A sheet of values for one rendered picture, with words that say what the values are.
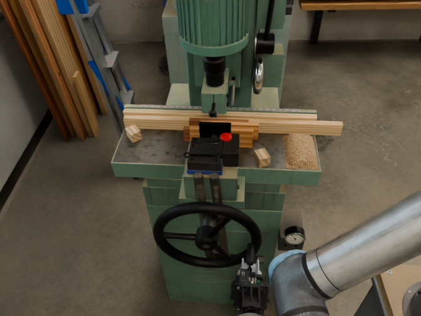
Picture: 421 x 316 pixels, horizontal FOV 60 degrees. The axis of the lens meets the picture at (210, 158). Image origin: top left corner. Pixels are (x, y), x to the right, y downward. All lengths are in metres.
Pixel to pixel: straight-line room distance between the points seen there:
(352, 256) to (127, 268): 1.41
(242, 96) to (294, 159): 0.36
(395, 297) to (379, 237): 0.62
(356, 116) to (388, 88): 0.49
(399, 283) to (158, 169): 0.80
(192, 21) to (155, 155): 0.40
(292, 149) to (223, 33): 0.38
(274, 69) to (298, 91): 1.78
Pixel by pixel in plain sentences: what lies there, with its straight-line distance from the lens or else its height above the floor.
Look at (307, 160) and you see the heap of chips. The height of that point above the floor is 0.92.
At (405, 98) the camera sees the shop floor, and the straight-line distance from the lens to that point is 3.13.
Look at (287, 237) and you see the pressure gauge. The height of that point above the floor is 0.66.
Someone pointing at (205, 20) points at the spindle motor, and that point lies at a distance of 0.86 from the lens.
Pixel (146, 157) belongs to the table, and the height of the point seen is 0.90.
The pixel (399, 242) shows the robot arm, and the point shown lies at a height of 1.14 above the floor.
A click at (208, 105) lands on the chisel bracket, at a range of 1.03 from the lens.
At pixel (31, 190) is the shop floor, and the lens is 2.44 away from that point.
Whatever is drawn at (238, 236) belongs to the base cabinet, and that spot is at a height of 0.56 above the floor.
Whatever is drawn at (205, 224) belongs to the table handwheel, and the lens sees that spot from 0.99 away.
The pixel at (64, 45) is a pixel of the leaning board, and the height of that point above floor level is 0.63.
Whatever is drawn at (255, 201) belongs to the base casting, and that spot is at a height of 0.76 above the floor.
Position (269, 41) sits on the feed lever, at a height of 1.14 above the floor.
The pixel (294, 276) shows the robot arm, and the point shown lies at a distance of 0.71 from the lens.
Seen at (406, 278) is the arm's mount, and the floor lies 0.59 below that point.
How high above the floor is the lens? 1.64
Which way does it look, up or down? 45 degrees down
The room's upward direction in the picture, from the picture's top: 2 degrees counter-clockwise
